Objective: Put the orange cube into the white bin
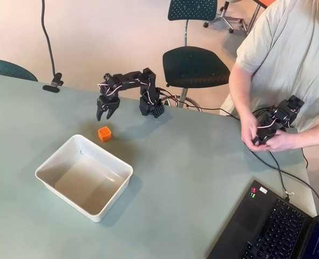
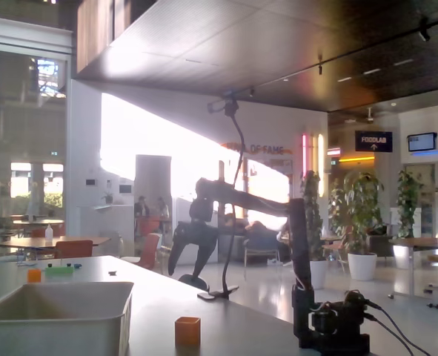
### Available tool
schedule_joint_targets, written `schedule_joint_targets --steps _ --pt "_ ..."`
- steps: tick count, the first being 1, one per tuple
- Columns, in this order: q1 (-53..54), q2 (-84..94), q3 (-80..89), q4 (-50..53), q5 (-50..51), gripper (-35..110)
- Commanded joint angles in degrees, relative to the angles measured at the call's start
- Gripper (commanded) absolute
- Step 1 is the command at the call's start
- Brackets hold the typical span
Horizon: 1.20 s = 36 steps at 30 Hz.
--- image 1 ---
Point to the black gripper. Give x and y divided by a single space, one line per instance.
108 103

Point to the orange cube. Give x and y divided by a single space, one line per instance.
104 135

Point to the black leader arm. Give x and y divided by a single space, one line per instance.
279 116

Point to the person's right forearm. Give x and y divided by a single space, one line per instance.
238 91

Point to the person's left forearm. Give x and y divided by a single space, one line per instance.
310 135

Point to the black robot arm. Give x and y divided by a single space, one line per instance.
132 78

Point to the white plastic bin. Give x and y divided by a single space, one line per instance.
86 178

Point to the person's right hand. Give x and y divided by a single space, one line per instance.
248 132

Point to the person's left hand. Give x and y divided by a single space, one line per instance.
282 141

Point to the black gooseneck clamp holder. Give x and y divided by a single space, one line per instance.
47 37

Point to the dark green chair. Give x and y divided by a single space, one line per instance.
194 66
10 70

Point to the office chair wheel base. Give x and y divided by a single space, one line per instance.
226 20

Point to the person in grey t-shirt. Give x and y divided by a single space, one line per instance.
288 54

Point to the black laptop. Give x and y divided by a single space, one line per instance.
270 224

